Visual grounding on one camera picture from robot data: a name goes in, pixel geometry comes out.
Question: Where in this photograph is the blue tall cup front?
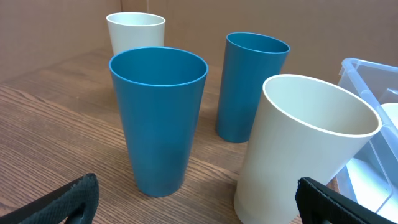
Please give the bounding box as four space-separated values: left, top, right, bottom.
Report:
109 47 208 197

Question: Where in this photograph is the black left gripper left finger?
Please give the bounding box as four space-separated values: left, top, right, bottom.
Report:
1 173 100 224

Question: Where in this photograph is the cream tall cup far left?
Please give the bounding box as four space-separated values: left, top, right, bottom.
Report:
106 12 166 55

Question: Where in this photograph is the blue tall cup rear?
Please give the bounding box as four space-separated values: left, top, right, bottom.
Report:
216 32 290 143

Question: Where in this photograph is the blue tall cup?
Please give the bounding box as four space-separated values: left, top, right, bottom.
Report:
216 32 290 143
109 47 208 197

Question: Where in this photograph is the clear plastic storage container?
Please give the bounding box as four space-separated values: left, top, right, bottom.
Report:
336 58 397 222

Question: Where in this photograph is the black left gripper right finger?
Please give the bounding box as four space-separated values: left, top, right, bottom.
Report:
295 177 394 224

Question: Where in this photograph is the cream tall cup near container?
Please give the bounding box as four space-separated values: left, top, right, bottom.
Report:
234 74 382 223

